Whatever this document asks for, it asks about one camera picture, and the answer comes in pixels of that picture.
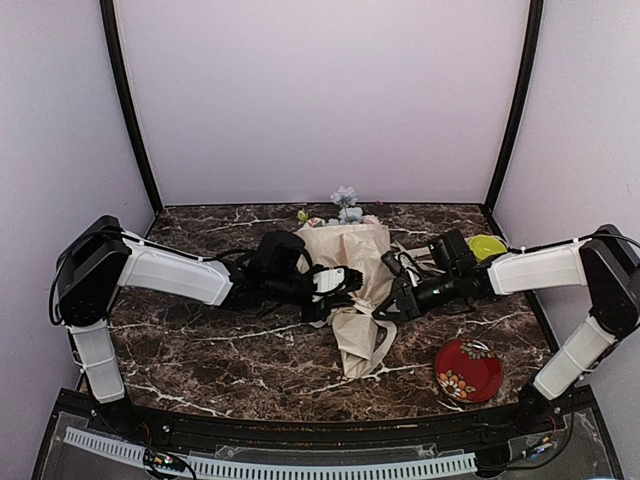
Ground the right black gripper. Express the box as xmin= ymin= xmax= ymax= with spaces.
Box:
xmin=373 ymin=268 xmax=460 ymax=322

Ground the white printed ribbon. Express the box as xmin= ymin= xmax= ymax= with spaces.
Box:
xmin=309 ymin=239 xmax=451 ymax=376

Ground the beige wrapping paper sheet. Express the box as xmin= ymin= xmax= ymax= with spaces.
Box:
xmin=293 ymin=223 xmax=401 ymax=377

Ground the pink fake rose stem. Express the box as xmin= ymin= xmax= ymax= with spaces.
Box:
xmin=362 ymin=215 xmax=381 ymax=225

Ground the blue fake flower stem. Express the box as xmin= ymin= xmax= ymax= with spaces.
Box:
xmin=330 ymin=186 xmax=363 ymax=225

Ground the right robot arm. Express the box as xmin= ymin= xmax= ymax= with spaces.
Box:
xmin=373 ymin=224 xmax=639 ymax=434

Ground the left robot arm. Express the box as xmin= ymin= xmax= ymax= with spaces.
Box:
xmin=48 ymin=216 xmax=348 ymax=436

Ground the red floral plate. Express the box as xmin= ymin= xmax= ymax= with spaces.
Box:
xmin=434 ymin=339 xmax=504 ymax=404

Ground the yellow-green cup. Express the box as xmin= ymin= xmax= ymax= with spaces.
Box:
xmin=468 ymin=235 xmax=507 ymax=262

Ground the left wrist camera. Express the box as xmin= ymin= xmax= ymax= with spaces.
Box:
xmin=311 ymin=266 xmax=364 ymax=305

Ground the black front table rail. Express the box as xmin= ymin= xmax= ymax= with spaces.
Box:
xmin=59 ymin=389 xmax=596 ymax=454

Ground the white slotted cable duct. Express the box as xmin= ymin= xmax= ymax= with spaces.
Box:
xmin=63 ymin=427 xmax=477 ymax=479

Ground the left black frame post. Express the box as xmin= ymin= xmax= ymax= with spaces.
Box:
xmin=99 ymin=0 xmax=164 ymax=216

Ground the black frame post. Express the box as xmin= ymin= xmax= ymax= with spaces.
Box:
xmin=483 ymin=0 xmax=544 ymax=216
xmin=99 ymin=0 xmax=164 ymax=216

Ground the right black frame post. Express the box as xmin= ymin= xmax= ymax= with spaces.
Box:
xmin=483 ymin=0 xmax=544 ymax=216

